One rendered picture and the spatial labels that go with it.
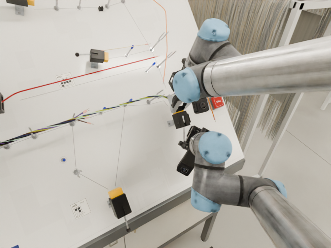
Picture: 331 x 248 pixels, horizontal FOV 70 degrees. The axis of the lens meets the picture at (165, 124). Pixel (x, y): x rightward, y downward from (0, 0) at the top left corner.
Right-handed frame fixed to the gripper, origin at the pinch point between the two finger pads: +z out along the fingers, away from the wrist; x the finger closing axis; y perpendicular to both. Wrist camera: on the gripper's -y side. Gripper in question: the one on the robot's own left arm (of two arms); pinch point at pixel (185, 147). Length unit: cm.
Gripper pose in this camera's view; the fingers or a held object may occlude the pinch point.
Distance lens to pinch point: 89.9
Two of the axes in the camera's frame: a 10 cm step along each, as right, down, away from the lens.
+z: -1.0, 0.5, 9.9
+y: 4.7, -8.8, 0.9
